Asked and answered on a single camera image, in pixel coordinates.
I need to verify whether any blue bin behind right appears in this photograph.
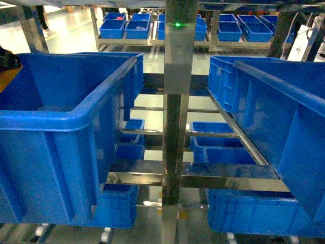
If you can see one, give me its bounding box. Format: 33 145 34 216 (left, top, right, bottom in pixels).
207 55 287 114

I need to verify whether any blue bin lower right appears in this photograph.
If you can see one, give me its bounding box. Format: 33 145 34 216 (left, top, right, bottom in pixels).
206 189 324 238

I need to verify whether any blue bin behind left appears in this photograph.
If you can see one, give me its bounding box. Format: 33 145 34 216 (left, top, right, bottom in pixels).
73 52 145 122

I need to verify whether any large blue bin upper right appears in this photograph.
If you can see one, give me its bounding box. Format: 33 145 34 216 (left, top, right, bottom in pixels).
232 60 324 224

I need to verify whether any large blue bin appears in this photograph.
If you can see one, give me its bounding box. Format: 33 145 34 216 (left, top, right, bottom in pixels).
232 60 324 224
1 53 136 226

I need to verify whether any blue bin lower left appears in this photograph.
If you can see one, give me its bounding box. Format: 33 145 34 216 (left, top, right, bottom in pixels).
92 184 139 229

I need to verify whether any stainless steel rack frame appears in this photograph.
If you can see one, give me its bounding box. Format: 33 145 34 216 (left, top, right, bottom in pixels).
0 0 325 244

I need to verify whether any yellow toy block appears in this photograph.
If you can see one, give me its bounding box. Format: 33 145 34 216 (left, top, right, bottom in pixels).
0 65 23 93

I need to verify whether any large blue bin upper left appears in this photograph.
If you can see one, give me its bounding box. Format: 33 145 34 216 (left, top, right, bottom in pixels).
1 53 136 226

